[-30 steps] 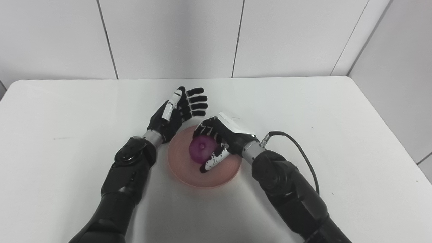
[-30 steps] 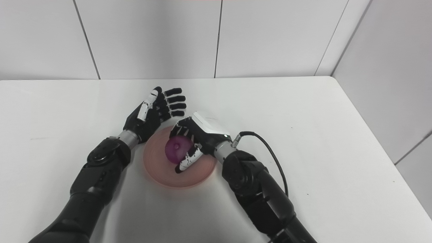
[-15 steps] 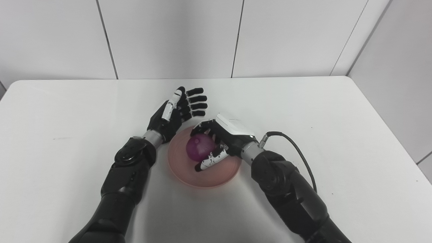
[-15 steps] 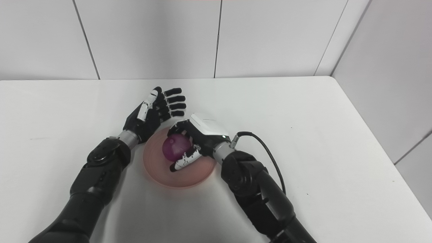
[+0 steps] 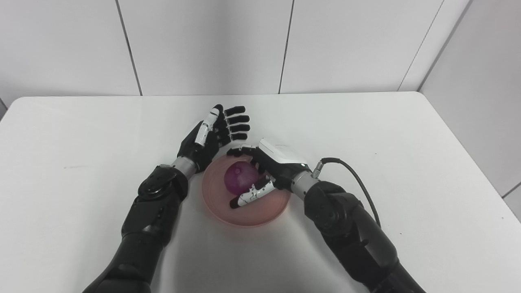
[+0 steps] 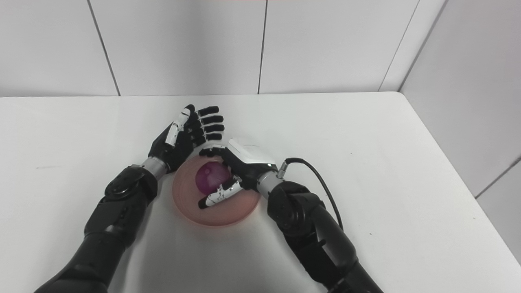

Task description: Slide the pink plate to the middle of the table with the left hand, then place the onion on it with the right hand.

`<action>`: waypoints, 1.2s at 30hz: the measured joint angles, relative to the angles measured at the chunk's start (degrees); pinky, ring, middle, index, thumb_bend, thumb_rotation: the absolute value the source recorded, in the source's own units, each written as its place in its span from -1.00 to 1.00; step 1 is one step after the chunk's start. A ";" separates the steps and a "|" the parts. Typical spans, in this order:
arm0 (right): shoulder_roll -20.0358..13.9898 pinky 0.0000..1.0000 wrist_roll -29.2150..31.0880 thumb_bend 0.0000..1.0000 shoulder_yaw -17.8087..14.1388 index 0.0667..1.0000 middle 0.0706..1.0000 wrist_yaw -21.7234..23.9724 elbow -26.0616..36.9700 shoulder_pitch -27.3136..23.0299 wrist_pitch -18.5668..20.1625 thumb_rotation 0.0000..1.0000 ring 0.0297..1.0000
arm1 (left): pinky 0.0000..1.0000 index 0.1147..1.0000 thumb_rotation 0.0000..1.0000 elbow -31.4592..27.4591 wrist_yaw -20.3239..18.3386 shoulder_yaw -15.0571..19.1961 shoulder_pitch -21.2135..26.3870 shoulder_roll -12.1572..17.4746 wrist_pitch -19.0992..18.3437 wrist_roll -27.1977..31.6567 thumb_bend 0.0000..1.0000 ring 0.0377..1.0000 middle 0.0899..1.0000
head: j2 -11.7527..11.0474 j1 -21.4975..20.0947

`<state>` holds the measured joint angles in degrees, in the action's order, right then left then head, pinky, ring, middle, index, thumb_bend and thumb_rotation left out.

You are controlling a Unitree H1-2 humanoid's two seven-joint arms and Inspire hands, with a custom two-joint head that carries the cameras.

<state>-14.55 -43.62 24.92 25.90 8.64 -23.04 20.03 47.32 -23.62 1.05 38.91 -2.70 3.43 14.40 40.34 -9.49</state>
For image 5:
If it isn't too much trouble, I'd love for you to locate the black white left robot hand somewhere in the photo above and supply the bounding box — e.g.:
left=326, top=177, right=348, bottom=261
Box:
left=177, top=104, right=251, bottom=174

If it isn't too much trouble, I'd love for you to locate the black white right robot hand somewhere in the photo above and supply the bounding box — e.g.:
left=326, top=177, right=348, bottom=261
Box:
left=226, top=138, right=314, bottom=210

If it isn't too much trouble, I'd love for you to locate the purple red onion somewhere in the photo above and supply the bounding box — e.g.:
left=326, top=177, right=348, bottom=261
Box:
left=223, top=161, right=266, bottom=196

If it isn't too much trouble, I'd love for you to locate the pink round plate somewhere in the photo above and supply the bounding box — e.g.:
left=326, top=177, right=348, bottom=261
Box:
left=201, top=153, right=292, bottom=228

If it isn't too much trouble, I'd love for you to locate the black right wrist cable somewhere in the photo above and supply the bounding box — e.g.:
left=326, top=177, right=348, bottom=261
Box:
left=312, top=157, right=382, bottom=229

